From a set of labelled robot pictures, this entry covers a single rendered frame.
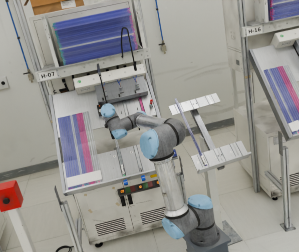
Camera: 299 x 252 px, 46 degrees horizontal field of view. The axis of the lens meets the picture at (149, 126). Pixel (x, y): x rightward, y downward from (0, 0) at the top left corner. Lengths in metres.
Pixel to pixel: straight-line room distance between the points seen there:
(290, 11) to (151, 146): 1.61
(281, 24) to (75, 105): 1.54
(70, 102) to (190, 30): 1.98
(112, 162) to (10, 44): 2.14
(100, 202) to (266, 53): 1.60
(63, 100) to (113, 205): 0.83
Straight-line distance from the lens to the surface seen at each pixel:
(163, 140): 1.51
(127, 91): 2.38
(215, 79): 4.22
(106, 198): 2.61
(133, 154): 2.24
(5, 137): 4.26
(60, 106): 2.47
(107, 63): 2.43
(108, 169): 2.22
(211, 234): 1.82
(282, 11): 2.70
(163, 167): 1.56
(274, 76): 2.60
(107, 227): 2.76
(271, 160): 2.82
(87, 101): 2.44
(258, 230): 2.78
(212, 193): 2.49
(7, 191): 2.40
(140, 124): 1.84
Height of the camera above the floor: 1.77
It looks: 21 degrees down
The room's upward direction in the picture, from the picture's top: 11 degrees counter-clockwise
